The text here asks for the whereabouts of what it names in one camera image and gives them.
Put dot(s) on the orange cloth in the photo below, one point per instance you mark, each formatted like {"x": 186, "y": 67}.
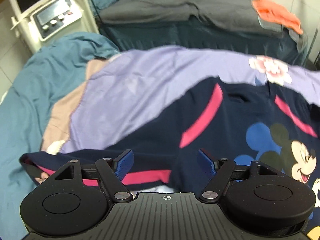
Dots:
{"x": 275, "y": 13}

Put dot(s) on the purple floral bed sheet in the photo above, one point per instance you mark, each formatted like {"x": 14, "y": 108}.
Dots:
{"x": 124, "y": 92}

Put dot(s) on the teal blanket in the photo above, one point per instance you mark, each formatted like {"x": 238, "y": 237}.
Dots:
{"x": 50, "y": 74}

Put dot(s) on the navy Mickey Mouse kids shirt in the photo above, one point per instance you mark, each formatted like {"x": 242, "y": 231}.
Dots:
{"x": 265, "y": 138}

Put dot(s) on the grey quilt on dark bed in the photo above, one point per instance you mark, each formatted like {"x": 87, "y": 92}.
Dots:
{"x": 229, "y": 15}

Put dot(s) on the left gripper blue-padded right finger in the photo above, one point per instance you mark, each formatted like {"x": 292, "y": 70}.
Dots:
{"x": 207, "y": 164}

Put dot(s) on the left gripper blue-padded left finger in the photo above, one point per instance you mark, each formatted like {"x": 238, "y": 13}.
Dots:
{"x": 123, "y": 163}

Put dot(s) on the white bedside machine with panel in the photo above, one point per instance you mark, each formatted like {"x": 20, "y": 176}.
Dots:
{"x": 40, "y": 22}

